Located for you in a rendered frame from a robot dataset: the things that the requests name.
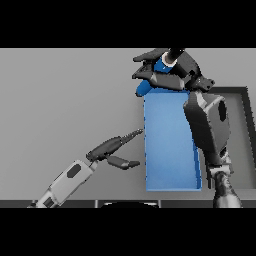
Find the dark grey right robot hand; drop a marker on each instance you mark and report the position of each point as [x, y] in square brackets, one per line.
[176, 76]

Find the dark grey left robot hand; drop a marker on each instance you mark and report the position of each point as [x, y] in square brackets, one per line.
[108, 148]

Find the blue pipe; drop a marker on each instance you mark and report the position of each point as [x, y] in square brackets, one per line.
[160, 66]

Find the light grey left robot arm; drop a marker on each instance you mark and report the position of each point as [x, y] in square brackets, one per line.
[65, 183]

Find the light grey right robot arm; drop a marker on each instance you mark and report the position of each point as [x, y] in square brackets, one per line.
[210, 133]

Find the blue bin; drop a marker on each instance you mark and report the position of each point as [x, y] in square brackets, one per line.
[168, 143]

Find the dark grey bin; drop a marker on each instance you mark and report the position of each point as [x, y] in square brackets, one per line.
[238, 140]

